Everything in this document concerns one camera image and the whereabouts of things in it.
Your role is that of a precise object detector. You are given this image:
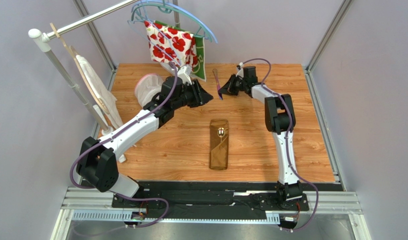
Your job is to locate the red floral cloth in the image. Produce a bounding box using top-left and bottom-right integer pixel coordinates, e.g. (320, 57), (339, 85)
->
(144, 20), (198, 67)

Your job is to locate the white mesh garment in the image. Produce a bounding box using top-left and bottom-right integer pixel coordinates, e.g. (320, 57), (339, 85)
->
(75, 54), (124, 129)

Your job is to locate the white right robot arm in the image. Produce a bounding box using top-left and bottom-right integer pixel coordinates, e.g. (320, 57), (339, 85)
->
(218, 64), (303, 209)

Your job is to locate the blue plastic hanger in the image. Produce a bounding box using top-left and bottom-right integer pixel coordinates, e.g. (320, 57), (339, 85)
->
(129, 0), (219, 44)

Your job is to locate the teal plastic hanger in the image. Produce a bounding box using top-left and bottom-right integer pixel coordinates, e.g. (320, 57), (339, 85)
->
(128, 6), (198, 34)

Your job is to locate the light blue wire hanger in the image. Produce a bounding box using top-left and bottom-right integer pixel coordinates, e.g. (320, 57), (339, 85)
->
(127, 20), (187, 67)

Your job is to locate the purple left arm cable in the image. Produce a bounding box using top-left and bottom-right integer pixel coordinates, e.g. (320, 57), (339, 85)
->
(69, 61), (180, 229)

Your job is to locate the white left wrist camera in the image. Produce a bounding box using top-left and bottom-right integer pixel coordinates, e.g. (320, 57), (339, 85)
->
(177, 65), (192, 85)

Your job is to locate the white mesh laundry basket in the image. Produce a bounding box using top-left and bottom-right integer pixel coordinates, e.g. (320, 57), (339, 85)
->
(134, 73), (164, 107)

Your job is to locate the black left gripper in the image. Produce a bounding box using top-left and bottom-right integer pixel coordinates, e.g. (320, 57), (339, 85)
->
(172, 79), (215, 111)

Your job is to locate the white clothes rack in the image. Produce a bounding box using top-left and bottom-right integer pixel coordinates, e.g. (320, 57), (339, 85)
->
(28, 0), (178, 141)

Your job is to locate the wooden hanger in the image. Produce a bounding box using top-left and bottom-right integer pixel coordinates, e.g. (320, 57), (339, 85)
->
(49, 22), (120, 116)

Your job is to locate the purple handled knife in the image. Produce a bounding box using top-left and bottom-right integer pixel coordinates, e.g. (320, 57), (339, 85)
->
(212, 68), (223, 101)

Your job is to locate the gold spoon black handle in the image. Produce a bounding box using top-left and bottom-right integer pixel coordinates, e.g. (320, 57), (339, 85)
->
(212, 127), (226, 150)

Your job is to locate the green patterned cloth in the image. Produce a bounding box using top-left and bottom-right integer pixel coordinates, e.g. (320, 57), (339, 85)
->
(154, 19), (208, 82)

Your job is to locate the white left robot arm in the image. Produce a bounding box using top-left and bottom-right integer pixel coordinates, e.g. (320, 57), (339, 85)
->
(70, 76), (213, 198)

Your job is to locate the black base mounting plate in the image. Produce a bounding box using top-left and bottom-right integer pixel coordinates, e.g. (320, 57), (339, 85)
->
(111, 179), (311, 221)

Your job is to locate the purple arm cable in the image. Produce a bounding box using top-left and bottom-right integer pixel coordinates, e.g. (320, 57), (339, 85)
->
(69, 61), (180, 229)
(238, 58), (320, 233)

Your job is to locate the brown cloth napkin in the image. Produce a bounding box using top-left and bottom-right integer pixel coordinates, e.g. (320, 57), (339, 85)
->
(209, 119), (230, 170)

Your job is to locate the aluminium frame rail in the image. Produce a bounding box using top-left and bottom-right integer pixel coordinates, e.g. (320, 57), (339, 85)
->
(61, 187), (363, 224)

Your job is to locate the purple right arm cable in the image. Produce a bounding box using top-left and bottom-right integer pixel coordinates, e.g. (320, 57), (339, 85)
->
(238, 58), (320, 233)

